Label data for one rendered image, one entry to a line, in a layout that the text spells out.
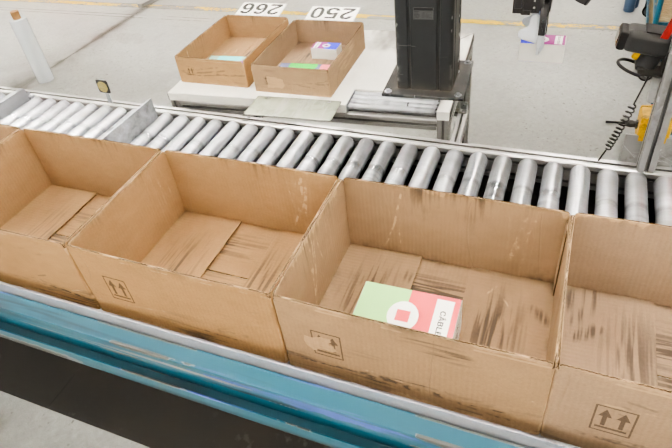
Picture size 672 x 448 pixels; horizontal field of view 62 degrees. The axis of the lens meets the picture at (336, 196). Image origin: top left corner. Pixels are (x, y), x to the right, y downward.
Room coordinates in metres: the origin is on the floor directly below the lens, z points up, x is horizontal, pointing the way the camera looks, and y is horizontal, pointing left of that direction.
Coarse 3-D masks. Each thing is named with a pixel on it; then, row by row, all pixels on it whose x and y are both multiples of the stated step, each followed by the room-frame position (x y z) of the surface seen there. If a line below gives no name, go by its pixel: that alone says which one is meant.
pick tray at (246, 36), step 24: (216, 24) 2.18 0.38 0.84; (240, 24) 2.23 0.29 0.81; (264, 24) 2.18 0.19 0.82; (288, 24) 2.13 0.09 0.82; (192, 48) 2.01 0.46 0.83; (216, 48) 2.14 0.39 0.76; (240, 48) 2.11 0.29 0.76; (264, 48) 1.93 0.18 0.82; (192, 72) 1.88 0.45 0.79; (216, 72) 1.84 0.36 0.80; (240, 72) 1.80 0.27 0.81
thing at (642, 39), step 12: (624, 24) 1.19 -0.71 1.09; (636, 24) 1.17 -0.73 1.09; (648, 24) 1.17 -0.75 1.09; (624, 36) 1.15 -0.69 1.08; (636, 36) 1.14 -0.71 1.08; (648, 36) 1.13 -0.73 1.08; (660, 36) 1.12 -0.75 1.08; (624, 48) 1.15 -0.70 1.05; (636, 48) 1.13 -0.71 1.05; (648, 48) 1.12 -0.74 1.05; (660, 48) 1.11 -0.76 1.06; (636, 60) 1.15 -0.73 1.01; (648, 60) 1.13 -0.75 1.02; (660, 60) 1.13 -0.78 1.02
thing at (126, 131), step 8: (144, 104) 1.66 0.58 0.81; (152, 104) 1.69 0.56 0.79; (136, 112) 1.62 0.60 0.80; (144, 112) 1.65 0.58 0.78; (152, 112) 1.68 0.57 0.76; (128, 120) 1.58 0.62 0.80; (136, 120) 1.61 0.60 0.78; (144, 120) 1.64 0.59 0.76; (152, 120) 1.67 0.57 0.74; (120, 128) 1.55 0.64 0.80; (128, 128) 1.57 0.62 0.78; (136, 128) 1.60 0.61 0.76; (144, 128) 1.63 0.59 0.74; (104, 136) 1.49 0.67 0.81; (112, 136) 1.51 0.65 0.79; (120, 136) 1.53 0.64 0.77; (128, 136) 1.56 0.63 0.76; (136, 136) 1.59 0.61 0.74
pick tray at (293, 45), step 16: (288, 32) 2.04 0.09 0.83; (304, 32) 2.09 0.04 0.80; (320, 32) 2.06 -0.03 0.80; (336, 32) 2.03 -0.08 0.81; (352, 32) 2.01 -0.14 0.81; (272, 48) 1.91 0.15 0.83; (288, 48) 2.02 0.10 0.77; (304, 48) 2.04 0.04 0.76; (352, 48) 1.86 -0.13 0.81; (256, 64) 1.79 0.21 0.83; (272, 64) 1.89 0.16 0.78; (336, 64) 1.71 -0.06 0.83; (352, 64) 1.85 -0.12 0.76; (256, 80) 1.76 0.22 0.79; (272, 80) 1.73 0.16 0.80; (288, 80) 1.70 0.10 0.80; (304, 80) 1.68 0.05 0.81; (320, 80) 1.66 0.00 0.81; (336, 80) 1.70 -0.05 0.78; (320, 96) 1.66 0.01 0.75
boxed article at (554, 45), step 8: (544, 40) 1.21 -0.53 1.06; (552, 40) 1.21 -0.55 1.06; (560, 40) 1.20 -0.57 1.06; (520, 48) 1.22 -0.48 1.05; (528, 48) 1.21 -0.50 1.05; (544, 48) 1.19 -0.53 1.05; (552, 48) 1.18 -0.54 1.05; (560, 48) 1.18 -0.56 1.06; (520, 56) 1.21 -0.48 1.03; (528, 56) 1.21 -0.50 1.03; (536, 56) 1.20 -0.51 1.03; (544, 56) 1.19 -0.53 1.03; (552, 56) 1.18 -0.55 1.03; (560, 56) 1.18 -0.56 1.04
